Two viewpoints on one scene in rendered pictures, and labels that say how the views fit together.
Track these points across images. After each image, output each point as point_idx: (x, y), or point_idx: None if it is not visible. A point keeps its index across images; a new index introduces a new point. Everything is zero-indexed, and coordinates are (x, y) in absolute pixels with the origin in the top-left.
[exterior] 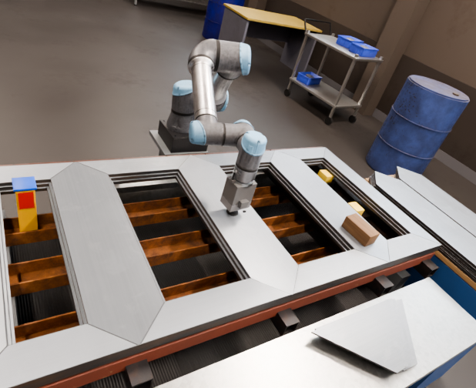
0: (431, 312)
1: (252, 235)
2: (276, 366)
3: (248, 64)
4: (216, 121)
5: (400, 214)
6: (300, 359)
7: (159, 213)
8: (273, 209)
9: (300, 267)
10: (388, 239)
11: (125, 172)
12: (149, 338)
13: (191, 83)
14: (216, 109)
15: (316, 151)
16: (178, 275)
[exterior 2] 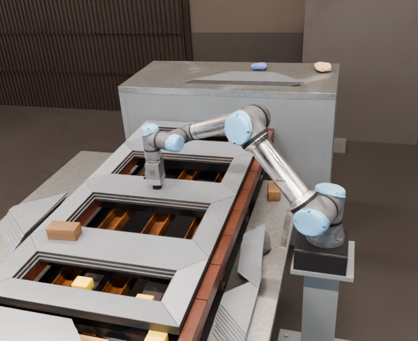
0: None
1: (131, 186)
2: (76, 185)
3: (224, 126)
4: (187, 128)
5: (26, 293)
6: (67, 193)
7: None
8: None
9: (90, 191)
10: (35, 252)
11: (231, 163)
12: (123, 144)
13: (328, 189)
14: (197, 128)
15: (178, 303)
16: (176, 224)
